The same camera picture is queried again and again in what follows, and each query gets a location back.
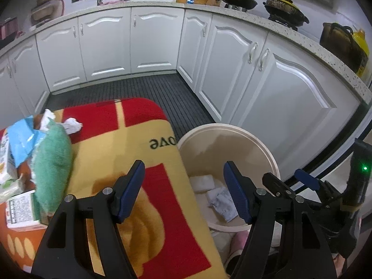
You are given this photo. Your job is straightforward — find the red orange printed blanket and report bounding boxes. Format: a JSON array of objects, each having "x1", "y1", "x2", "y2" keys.
[{"x1": 0, "y1": 98, "x2": 228, "y2": 279}]

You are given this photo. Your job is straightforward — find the torn blue plastic packet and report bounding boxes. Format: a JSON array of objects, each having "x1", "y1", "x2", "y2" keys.
[{"x1": 7, "y1": 116, "x2": 45, "y2": 168}]

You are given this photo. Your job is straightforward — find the crumpled white paper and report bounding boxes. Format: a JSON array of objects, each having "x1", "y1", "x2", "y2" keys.
[{"x1": 39, "y1": 109, "x2": 56, "y2": 131}]

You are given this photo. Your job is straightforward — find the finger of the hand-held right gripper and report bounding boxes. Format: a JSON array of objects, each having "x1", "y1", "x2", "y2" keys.
[
  {"x1": 294, "y1": 169, "x2": 335, "y2": 207},
  {"x1": 262, "y1": 172, "x2": 295, "y2": 199}
]

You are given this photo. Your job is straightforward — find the row of white cabinet doors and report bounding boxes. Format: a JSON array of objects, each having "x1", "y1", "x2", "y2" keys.
[{"x1": 0, "y1": 6, "x2": 369, "y2": 186}]

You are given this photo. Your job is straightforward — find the black bag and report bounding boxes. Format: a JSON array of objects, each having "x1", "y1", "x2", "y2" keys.
[{"x1": 320, "y1": 22, "x2": 367, "y2": 72}]

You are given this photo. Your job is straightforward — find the white wrapped packet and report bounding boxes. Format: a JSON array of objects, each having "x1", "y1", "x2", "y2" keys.
[{"x1": 190, "y1": 175, "x2": 216, "y2": 193}]

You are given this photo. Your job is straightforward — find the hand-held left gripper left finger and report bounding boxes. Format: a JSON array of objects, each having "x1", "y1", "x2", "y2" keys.
[{"x1": 30, "y1": 160, "x2": 146, "y2": 279}]

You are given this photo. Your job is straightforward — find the beige plastic bin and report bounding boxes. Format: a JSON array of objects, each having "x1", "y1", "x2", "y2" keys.
[{"x1": 177, "y1": 123, "x2": 282, "y2": 233}]

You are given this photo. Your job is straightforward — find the white medicine box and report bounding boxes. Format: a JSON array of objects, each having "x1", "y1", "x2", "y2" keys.
[{"x1": 6, "y1": 190, "x2": 49, "y2": 232}]

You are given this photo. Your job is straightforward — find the crumpled white tissue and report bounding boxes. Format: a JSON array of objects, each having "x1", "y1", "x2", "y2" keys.
[{"x1": 62, "y1": 118, "x2": 83, "y2": 136}]

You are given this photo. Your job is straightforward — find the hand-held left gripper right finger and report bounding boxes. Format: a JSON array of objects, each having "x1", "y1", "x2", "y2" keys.
[{"x1": 223, "y1": 161, "x2": 339, "y2": 279}]

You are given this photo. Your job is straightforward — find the yellow plastic container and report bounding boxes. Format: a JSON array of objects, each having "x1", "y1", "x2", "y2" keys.
[{"x1": 351, "y1": 29, "x2": 370, "y2": 78}]

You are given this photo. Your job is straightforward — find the speckled kitchen countertop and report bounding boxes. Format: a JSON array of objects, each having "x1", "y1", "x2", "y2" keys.
[{"x1": 0, "y1": 0, "x2": 372, "y2": 103}]

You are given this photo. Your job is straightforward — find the green fluffy towel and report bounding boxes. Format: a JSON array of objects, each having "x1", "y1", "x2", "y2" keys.
[{"x1": 31, "y1": 119, "x2": 73, "y2": 213}]

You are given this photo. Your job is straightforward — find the red box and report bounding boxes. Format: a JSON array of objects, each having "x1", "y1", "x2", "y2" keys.
[{"x1": 0, "y1": 17, "x2": 20, "y2": 40}]

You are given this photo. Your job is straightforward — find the white green carton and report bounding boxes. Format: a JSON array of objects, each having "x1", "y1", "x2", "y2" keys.
[{"x1": 0, "y1": 135, "x2": 18, "y2": 182}]

